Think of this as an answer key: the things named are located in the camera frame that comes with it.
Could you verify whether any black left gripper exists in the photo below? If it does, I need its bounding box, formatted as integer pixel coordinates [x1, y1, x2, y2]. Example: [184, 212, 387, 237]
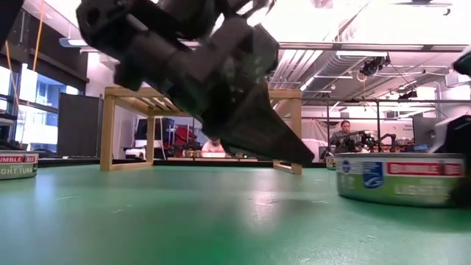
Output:
[161, 18, 316, 166]

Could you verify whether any wooden slatted shelf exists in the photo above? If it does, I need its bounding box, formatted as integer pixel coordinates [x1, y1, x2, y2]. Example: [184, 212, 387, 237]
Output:
[99, 87, 303, 175]

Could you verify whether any black computer monitor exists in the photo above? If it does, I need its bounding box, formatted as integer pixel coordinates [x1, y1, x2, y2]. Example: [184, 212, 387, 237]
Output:
[412, 116, 439, 146]

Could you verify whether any red cart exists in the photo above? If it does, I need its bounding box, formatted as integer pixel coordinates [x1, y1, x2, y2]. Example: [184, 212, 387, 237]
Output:
[174, 124, 198, 148]

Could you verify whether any white draped table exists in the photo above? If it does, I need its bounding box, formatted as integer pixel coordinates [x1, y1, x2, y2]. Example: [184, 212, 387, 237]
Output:
[302, 138, 329, 163]

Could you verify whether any small black hanging fixture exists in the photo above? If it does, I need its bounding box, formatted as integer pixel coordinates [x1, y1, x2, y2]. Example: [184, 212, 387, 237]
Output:
[398, 89, 419, 101]

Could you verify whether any green table mat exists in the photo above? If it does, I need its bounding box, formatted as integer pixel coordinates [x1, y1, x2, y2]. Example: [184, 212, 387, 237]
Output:
[0, 164, 471, 265]

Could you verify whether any black partition panel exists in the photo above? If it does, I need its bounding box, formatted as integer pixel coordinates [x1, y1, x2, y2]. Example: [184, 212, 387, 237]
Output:
[57, 92, 103, 158]

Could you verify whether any long strip light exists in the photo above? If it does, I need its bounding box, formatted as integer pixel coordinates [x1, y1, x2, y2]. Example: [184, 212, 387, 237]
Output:
[58, 37, 89, 49]

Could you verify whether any black hanging camera rig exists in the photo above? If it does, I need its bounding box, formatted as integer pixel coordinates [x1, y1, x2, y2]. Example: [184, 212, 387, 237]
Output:
[359, 54, 392, 77]

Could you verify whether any black table frame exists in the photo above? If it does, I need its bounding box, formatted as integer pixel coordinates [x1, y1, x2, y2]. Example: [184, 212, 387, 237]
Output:
[38, 157, 327, 169]

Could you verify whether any short orange cable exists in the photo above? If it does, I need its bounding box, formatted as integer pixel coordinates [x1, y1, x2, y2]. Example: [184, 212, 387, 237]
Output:
[32, 0, 46, 71]

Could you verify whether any long orange cable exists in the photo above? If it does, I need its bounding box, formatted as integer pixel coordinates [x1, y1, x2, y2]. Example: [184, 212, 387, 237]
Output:
[4, 40, 20, 107]

